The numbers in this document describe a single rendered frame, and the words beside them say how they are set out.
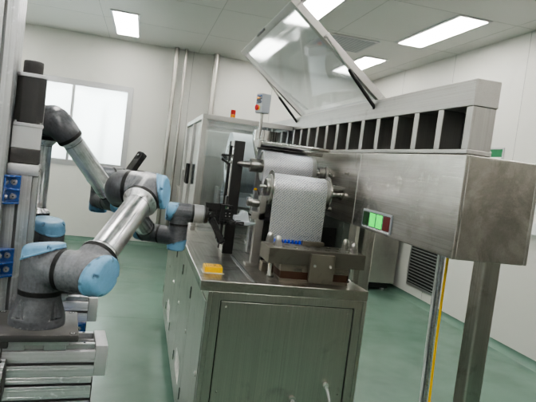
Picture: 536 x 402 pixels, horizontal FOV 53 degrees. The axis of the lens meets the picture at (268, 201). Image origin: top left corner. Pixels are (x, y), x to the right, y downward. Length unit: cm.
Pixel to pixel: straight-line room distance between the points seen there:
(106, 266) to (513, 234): 116
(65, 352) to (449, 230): 114
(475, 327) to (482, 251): 26
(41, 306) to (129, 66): 640
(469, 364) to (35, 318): 128
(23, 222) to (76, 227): 606
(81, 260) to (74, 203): 630
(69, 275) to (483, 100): 123
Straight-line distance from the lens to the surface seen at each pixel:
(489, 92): 166
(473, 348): 181
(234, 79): 791
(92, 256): 154
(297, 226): 229
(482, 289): 177
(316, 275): 212
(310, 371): 219
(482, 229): 165
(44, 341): 159
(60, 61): 790
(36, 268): 159
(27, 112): 182
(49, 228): 208
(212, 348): 206
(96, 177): 216
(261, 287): 203
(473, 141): 163
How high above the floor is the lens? 134
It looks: 4 degrees down
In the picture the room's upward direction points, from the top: 7 degrees clockwise
